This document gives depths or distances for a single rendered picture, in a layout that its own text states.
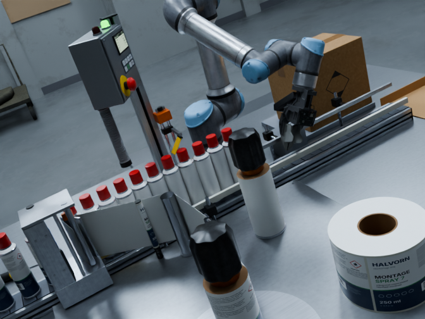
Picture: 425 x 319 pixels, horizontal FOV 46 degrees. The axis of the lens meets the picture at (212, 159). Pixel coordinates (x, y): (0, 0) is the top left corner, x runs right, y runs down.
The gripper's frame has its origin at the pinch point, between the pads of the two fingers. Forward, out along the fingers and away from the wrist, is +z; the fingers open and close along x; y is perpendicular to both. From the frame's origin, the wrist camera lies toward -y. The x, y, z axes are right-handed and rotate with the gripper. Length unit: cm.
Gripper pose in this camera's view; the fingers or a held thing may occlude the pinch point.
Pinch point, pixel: (286, 145)
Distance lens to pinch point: 167.8
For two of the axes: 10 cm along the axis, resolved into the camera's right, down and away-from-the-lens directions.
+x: 8.9, 0.7, 4.6
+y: 4.2, 2.8, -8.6
